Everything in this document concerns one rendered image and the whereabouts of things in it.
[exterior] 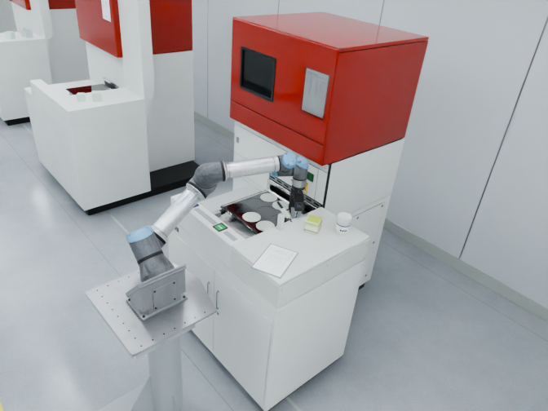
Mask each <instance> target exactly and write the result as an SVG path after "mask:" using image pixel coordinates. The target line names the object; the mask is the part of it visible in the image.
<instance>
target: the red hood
mask: <svg viewBox="0 0 548 411"><path fill-rule="evenodd" d="M428 39H429V37H427V36H422V35H419V34H416V33H410V32H405V31H402V30H398V29H393V28H388V27H385V26H381V25H378V24H371V23H368V22H364V21H361V20H354V19H351V18H347V17H344V16H340V15H334V14H330V13H327V12H308V13H294V14H279V15H250V16H235V17H233V18H232V67H231V96H230V118H232V119H234V120H236V121H238V122H240V123H241V124H243V125H245V126H248V127H249V128H251V129H252V130H255V131H257V132H258V133H260V134H262V135H265V136H266V137H268V138H269V139H272V140H274V141H276V142H277V143H279V144H281V145H283V146H285V147H287V148H289V149H291V150H292V151H294V152H296V153H298V154H300V155H302V156H304V157H305V158H307V159H309V160H311V161H314V162H315V163H317V164H319V165H320V166H325V165H328V164H329V163H332V162H335V161H339V160H342V159H344V158H346V157H350V156H353V155H356V154H358V153H361V152H364V151H367V150H370V149H372V148H376V147H378V146H381V145H384V144H388V143H390V142H393V141H395V140H398V139H402V138H404V137H405V133H406V130H407V126H408V123H409V117H410V113H411V110H412V107H413V101H414V97H415V94H416V90H417V87H418V81H419V77H420V73H421V70H422V64H423V60H424V57H425V54H426V48H427V44H428V41H427V40H428Z"/></svg>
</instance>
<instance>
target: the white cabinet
mask: <svg viewBox="0 0 548 411"><path fill-rule="evenodd" d="M168 246H169V260H170V261H171V262H173V263H175V264H177V265H179V266H181V265H183V264H187V265H186V267H187V268H186V270H188V271H190V272H192V273H193V274H194V275H195V276H196V277H197V278H198V279H200V281H201V283H202V284H203V286H204V288H205V290H206V292H207V294H208V295H209V296H210V299H211V301H212V303H213V304H214V306H215V308H216V309H217V312H216V313H215V314H213V315H211V316H209V317H207V318H205V319H204V320H201V321H199V322H198V323H196V324H195V328H193V329H192V331H193V332H194V334H195V335H196V336H197V337H198V338H199V339H200V340H201V341H202V342H203V343H204V344H205V345H206V346H207V347H208V349H209V350H210V351H211V352H212V353H213V354H214V355H215V357H216V358H217V359H218V360H219V361H220V362H221V363H222V364H223V366H224V367H225V368H226V369H227V370H228V371H229V372H230V374H231V375H232V376H233V377H234V378H235V379H236V380H237V381H238V382H239V383H240V384H241V385H242V386H243V387H244V389H245V390H246V391H247V392H248V393H249V394H250V395H251V397H252V398H253V399H254V400H255V401H256V402H257V403H258V404H259V406H260V407H261V408H262V409H263V410H264V411H268V410H270V409H271V408H273V407H274V406H276V405H277V404H279V403H280V402H281V401H282V400H283V399H285V398H286V397H287V396H289V395H290V394H292V393H293V392H294V391H296V390H297V389H299V388H300V387H301V386H302V385H304V384H305V383H306V382H308V381H309V380H311V379H312V378H314V377H315V376H316V375H317V374H318V373H320V372H321V371H323V370H324V369H326V368H327V367H328V366H330V365H331V364H333V363H334V362H335V361H336V360H337V359H338V358H339V357H340V356H342V355H343V353H344V349H345V345H346V341H347V335H348V331H349V328H350V324H351V318H352V314H353V310H354V306H355V303H356V296H357V293H358V289H359V285H360V278H361V275H362V272H363V268H364V264H365V259H364V260H362V261H360V262H358V263H357V264H355V265H353V266H352V267H349V268H348V269H347V270H345V271H343V272H341V273H339V274H337V275H336V276H334V277H332V278H331V279H329V280H327V281H326V282H324V283H322V284H320V285H318V286H317V287H315V288H314V289H311V290H309V291H308V292H306V293H305V294H303V295H301V296H299V297H297V298H296V299H294V300H293V301H291V302H289V303H287V304H286V305H284V306H282V307H280V308H278V309H276V308H274V307H273V306H272V305H271V304H270V303H269V302H268V301H267V300H266V299H265V298H264V297H262V296H261V295H260V294H259V293H258V292H257V291H255V290H254V289H253V288H252V287H251V286H250V285H248V284H247V283H246V282H245V281H244V280H242V279H241V278H240V277H239V276H238V275H237V274H236V273H235V272H234V271H233V270H232V269H229V268H228V267H226V266H225V265H224V264H223V263H222V262H220V261H219V260H218V259H217V258H216V257H215V256H213V255H212V253H211V252H209V251H208V250H207V249H206V248H205V247H204V246H203V245H201V244H200V243H199V242H198V241H197V240H196V239H195V238H193V237H192V236H191V235H190V234H189V233H188V232H186V231H185V230H184V229H183V228H182V227H180V226H179V225H177V226H176V228H175V229H174V230H173V231H172V232H171V233H170V234H169V236H168Z"/></svg>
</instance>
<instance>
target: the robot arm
mask: <svg viewBox="0 0 548 411"><path fill-rule="evenodd" d="M307 170H308V159H306V158H305V157H296V155H295V154H294V153H292V152H286V153H285V154H283V155H280V156H274V157H263V158H256V159H250V160H244V161H232V162H224V161H216V162H210V163H205V164H202V165H200V166H198V167H197V169H196V171H195V174H194V176H193V177H192V178H191V179H190V180H189V181H188V183H187V184H186V186H187V188H186V189H185V191H184V192H183V193H182V194H181V195H180V196H179V197H178V198H177V199H176V201H175V202H174V203H173V204H172V205H171V206H170V207H169V208H168V209H167V211H166V212H165V213H164V214H163V215H162V216H161V217H160V218H159V219H158V220H157V221H156V222H155V223H154V224H153V225H152V226H150V225H148V226H145V227H143V228H140V229H137V230H135V231H133V232H130V233H128V234H127V235H126V239H127V242H128V243H129V245H130V247H131V250H132V252H133V254H134V256H135V259H136V261H137V263H138V265H139V274H140V280H141V283H142V282H144V281H147V280H149V279H151V278H153V277H155V276H158V275H161V274H162V273H164V272H168V271H169V270H171V269H174V268H175V267H174V265H173V264H172V263H171V262H170V260H169V259H168V258H167V257H166V256H165V255H164V253H163V251H162V249H161V248H162V246H163V245H164V244H165V243H166V238H167V237H168V236H169V234H170V233H171V232H172V231H173V230H174V229H175V228H176V226H177V225H178V224H179V223H180V222H181V221H182V220H183V218H184V217H185V216H186V215H187V214H188V213H189V212H190V210H191V209H192V208H193V207H194V206H195V205H196V204H197V203H198V202H199V201H200V200H205V199H206V198H207V197H208V196H209V194H211V193H212V192H213V191H214V190H215V189H216V187H217V184H218V183H220V182H224V181H227V179H231V178H236V177H242V176H248V175H259V174H265V173H271V175H272V176H273V177H285V176H293V179H291V181H292V189H293V191H290V193H289V205H288V207H289V212H290V214H291V217H292V219H295V218H297V217H298V216H300V215H301V214H302V213H303V211H304V210H305V204H306V203H305V202H304V201H305V199H304V195H303V191H302V190H304V189H305V186H306V183H307ZM295 211H297V213H296V217H295Z"/></svg>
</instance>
